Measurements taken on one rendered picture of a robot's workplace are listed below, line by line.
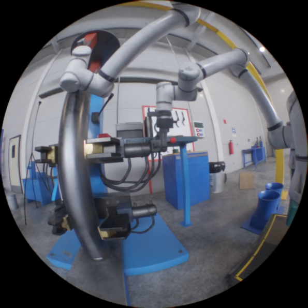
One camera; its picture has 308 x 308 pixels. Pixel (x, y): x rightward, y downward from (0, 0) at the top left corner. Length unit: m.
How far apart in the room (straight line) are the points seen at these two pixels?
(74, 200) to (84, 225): 0.17
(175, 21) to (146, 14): 5.83
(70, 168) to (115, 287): 0.76
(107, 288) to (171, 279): 0.43
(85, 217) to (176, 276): 0.77
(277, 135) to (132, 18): 6.35
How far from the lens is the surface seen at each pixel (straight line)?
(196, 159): 1.85
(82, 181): 0.66
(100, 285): 0.85
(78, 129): 0.69
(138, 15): 6.35
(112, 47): 1.35
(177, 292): 0.91
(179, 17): 0.56
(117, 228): 0.62
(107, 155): 0.51
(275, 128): 0.87
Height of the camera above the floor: 0.87
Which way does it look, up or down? 3 degrees up
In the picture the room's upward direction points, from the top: 6 degrees counter-clockwise
